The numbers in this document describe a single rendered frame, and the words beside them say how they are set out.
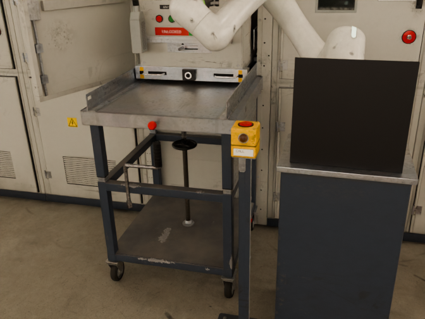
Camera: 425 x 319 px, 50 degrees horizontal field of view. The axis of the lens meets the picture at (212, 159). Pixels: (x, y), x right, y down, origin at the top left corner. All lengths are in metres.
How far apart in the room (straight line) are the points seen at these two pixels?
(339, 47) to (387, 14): 0.62
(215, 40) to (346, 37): 0.44
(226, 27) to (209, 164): 1.11
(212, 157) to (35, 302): 1.12
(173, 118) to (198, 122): 0.10
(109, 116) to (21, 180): 1.39
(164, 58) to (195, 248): 0.89
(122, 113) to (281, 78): 0.86
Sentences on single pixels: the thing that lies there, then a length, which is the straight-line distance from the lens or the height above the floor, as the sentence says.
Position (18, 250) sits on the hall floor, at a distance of 2.64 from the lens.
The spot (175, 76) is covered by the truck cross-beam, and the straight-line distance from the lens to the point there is 2.16.
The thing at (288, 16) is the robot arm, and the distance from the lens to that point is 1.86.
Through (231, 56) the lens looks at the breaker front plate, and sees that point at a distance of 2.08.
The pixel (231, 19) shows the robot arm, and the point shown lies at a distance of 1.58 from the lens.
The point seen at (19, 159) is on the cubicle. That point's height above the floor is 0.28.
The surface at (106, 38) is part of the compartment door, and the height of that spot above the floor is 1.04.
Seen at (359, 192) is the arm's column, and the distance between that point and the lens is 1.54.
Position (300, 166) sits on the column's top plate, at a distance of 1.52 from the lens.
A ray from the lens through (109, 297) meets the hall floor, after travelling 2.18.
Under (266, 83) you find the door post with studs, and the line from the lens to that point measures 2.29.
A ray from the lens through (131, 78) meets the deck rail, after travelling 2.20.
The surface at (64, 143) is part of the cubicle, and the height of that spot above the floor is 0.41.
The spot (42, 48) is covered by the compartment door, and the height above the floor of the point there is 1.06.
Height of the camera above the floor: 1.37
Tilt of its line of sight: 24 degrees down
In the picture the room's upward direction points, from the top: 1 degrees counter-clockwise
